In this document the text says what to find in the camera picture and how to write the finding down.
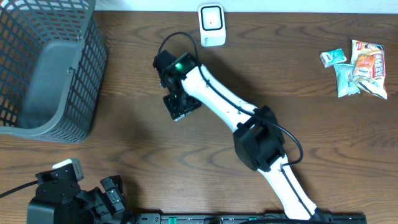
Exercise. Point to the green tissue pack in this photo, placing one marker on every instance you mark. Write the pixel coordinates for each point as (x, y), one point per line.
(332, 57)

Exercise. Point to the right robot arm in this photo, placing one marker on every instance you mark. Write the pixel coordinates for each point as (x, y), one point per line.
(258, 138)

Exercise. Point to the white barcode scanner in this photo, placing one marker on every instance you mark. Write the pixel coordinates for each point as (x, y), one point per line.
(212, 25)

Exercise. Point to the orange tissue pack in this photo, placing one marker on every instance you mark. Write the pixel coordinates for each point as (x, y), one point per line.
(364, 66)

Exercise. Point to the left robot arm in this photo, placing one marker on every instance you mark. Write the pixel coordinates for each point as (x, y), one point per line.
(65, 215)

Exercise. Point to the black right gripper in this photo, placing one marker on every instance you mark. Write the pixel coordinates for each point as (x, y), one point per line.
(172, 109)

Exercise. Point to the teal wipes pack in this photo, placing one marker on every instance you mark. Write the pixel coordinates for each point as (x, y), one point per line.
(344, 80)

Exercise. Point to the dark grey plastic mesh basket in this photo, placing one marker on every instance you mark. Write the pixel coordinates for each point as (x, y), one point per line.
(52, 67)

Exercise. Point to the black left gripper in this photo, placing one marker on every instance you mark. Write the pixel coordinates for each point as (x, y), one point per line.
(111, 196)

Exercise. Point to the cream wet wipes pack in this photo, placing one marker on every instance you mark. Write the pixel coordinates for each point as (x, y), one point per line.
(375, 84)

